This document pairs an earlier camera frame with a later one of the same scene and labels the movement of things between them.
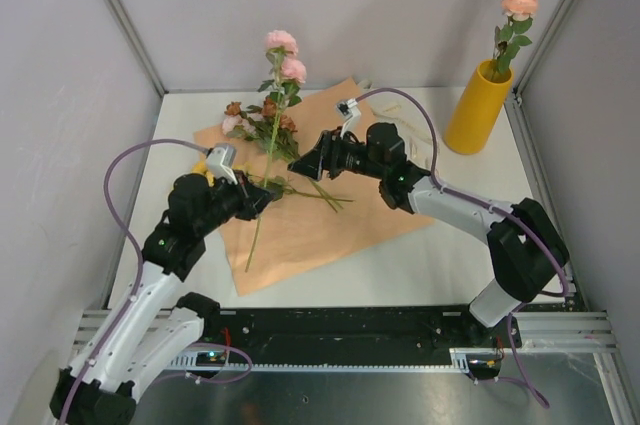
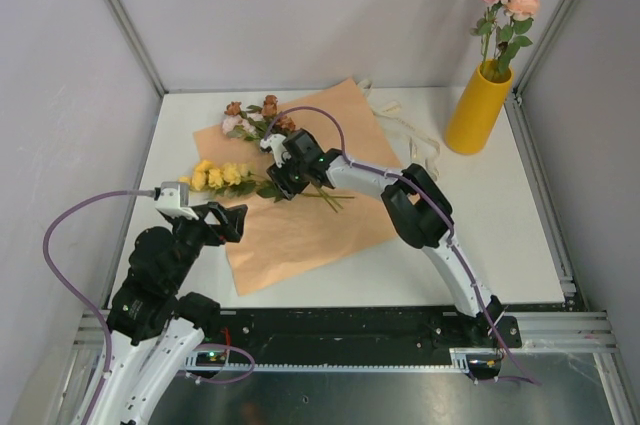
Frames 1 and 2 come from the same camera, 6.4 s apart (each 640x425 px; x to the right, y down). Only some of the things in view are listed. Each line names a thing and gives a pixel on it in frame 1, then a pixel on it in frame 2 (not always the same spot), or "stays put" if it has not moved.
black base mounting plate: [354, 333] stays put
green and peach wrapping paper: [311, 220] stays put
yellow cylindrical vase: [477, 108] stays put
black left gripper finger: [253, 201] -> [236, 216]
